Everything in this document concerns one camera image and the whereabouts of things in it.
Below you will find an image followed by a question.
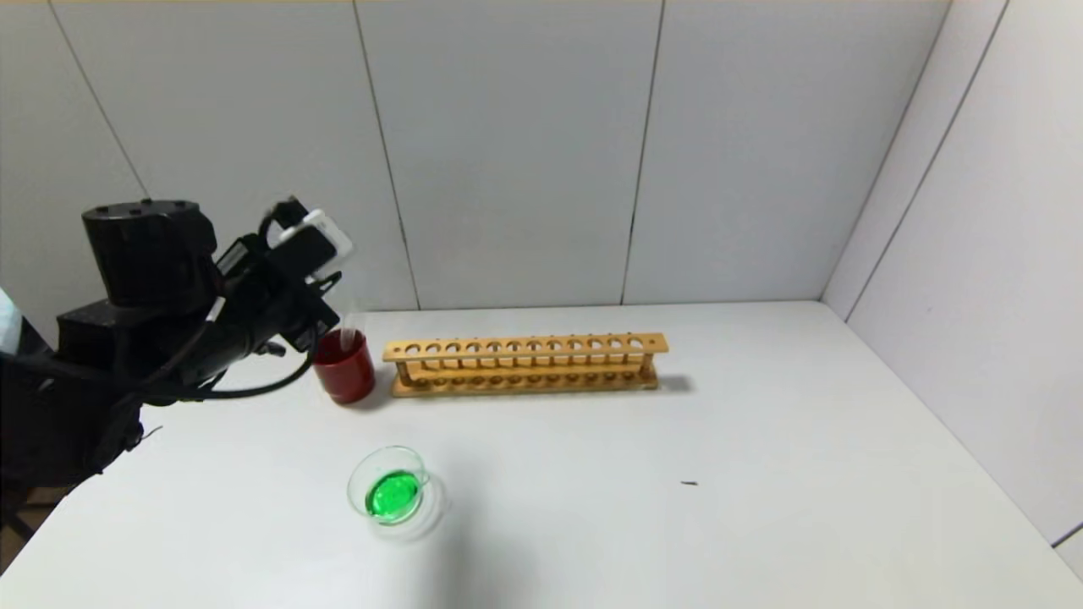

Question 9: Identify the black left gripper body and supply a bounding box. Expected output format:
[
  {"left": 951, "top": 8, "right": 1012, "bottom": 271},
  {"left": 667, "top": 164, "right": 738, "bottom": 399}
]
[{"left": 245, "top": 276, "right": 341, "bottom": 354}]

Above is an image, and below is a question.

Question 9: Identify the wooden test tube rack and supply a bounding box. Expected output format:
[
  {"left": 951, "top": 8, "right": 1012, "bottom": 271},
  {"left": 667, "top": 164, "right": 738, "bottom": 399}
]
[{"left": 382, "top": 332, "right": 669, "bottom": 398}]

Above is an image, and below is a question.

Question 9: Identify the red cup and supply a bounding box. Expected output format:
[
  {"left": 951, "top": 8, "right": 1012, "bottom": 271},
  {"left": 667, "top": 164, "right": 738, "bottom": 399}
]
[{"left": 311, "top": 328, "right": 377, "bottom": 405}]

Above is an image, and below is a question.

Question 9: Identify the clear glass dish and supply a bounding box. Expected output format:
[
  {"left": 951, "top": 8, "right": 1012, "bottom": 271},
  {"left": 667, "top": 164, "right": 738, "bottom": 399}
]
[{"left": 347, "top": 445, "right": 446, "bottom": 542}]

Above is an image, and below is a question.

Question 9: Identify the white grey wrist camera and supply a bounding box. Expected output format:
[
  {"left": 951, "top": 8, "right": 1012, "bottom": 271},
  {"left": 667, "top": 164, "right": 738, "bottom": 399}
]
[{"left": 259, "top": 196, "right": 353, "bottom": 273}]

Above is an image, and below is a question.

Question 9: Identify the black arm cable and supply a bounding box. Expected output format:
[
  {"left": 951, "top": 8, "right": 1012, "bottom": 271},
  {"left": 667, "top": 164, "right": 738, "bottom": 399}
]
[{"left": 140, "top": 348, "right": 319, "bottom": 401}]

